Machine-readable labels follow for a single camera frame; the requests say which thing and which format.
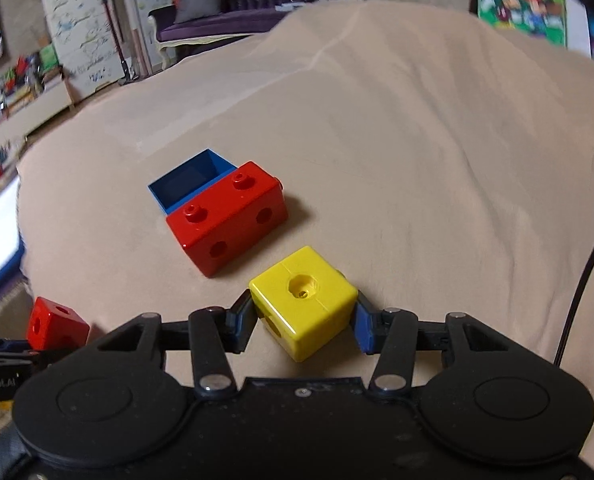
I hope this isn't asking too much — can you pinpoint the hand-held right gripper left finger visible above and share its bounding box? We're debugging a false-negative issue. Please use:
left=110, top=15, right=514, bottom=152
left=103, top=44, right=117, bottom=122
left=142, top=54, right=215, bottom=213
left=84, top=290, right=258, bottom=398

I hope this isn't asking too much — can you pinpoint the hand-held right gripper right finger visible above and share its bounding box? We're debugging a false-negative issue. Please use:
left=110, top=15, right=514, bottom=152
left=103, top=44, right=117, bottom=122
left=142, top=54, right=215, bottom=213
left=353, top=290, right=530, bottom=398

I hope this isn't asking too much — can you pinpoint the yellow toy cube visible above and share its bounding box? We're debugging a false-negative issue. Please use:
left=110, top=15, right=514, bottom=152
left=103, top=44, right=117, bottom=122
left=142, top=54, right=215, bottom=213
left=249, top=246, right=360, bottom=363

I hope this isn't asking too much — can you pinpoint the red toy cube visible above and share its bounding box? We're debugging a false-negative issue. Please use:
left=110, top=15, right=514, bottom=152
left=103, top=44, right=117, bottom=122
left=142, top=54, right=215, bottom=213
left=26, top=296, right=90, bottom=351

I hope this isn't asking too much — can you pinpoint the red long toy block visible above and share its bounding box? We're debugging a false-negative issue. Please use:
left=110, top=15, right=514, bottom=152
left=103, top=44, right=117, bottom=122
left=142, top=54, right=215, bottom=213
left=165, top=161, right=289, bottom=278

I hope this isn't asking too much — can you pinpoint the blue open toy box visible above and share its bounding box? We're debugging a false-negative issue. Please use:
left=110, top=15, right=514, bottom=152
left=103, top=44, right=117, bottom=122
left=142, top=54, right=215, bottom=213
left=148, top=148, right=238, bottom=216

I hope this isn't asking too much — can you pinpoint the beige blanket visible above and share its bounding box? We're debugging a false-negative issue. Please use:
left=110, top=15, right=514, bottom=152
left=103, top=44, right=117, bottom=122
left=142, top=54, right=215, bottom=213
left=16, top=0, right=594, bottom=461

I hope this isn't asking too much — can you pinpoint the white low cabinet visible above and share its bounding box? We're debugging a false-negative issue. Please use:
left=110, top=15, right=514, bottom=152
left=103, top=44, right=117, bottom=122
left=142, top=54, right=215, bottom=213
left=0, top=66, right=76, bottom=147

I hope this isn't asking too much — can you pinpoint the purple sofa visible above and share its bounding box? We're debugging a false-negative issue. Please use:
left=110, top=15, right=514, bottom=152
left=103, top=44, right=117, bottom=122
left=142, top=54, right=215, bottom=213
left=148, top=0, right=328, bottom=67

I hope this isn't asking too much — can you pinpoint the upright vacuum cleaner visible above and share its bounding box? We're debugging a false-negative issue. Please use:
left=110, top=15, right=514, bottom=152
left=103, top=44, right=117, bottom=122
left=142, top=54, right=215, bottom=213
left=93, top=0, right=140, bottom=86

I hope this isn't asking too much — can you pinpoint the grey pillow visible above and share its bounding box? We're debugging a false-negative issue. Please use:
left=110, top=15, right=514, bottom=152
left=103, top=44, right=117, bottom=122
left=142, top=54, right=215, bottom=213
left=174, top=0, right=226, bottom=25

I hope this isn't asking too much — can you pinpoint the white scribbled cabinet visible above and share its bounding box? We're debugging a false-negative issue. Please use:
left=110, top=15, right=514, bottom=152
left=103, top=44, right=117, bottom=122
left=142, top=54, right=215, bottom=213
left=40, top=0, right=144, bottom=104

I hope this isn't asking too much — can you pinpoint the cartoon poster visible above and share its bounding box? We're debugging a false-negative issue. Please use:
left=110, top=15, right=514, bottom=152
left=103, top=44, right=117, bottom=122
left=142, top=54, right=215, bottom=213
left=477, top=0, right=570, bottom=49

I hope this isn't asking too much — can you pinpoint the black cable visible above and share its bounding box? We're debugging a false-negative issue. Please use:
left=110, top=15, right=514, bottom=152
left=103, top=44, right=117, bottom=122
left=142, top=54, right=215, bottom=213
left=552, top=204, right=594, bottom=368

